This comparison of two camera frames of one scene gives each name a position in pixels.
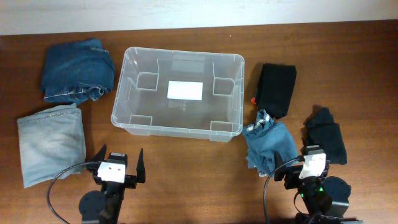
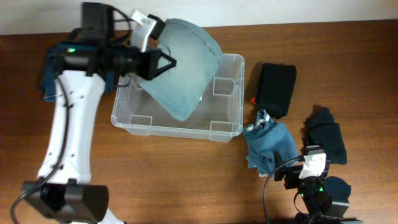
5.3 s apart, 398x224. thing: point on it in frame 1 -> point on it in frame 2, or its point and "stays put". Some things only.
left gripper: [130, 181] -> [149, 68]
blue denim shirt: [264, 138] stays put
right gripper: [279, 173] stays put
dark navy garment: [319, 129] stays put
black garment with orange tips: [275, 84] stays put
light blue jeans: [51, 141] -> [181, 90]
